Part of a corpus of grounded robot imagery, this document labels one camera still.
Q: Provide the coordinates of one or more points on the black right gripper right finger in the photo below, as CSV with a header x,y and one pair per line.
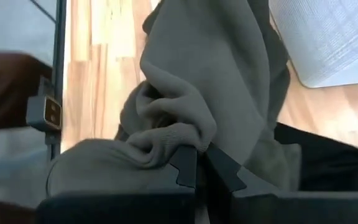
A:
x,y
291,208

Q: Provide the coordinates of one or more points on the olive green hooded garment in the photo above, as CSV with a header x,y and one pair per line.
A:
x,y
213,77

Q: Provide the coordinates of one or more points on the grey button box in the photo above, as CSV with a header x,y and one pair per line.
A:
x,y
45,113

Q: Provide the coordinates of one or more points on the black garment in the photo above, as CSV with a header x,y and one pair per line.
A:
x,y
322,161

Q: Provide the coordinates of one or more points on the white perforated laundry basket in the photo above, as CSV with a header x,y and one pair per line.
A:
x,y
328,37

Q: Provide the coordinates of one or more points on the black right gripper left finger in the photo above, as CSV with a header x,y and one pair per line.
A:
x,y
120,208

